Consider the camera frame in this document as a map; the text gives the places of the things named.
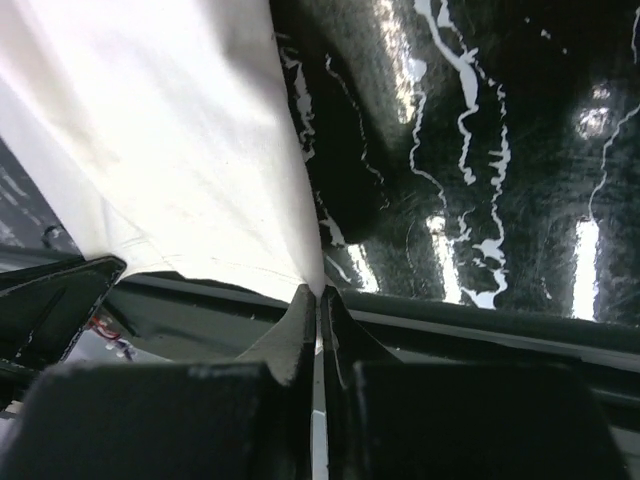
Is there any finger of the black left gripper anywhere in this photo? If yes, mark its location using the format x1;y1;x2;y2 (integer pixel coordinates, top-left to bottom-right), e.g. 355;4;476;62
1;256;126;370

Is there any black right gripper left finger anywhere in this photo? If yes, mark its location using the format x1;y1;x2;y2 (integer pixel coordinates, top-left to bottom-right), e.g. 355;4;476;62
237;285;316;479

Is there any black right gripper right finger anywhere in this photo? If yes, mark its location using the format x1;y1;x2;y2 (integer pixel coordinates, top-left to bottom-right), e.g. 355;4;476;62
320;287;402;479

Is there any white t shirt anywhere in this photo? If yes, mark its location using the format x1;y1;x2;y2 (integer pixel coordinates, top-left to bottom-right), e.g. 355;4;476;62
1;1;325;302

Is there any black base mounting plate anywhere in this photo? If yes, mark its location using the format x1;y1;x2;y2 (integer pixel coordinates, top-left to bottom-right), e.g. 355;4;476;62
0;244;640;426

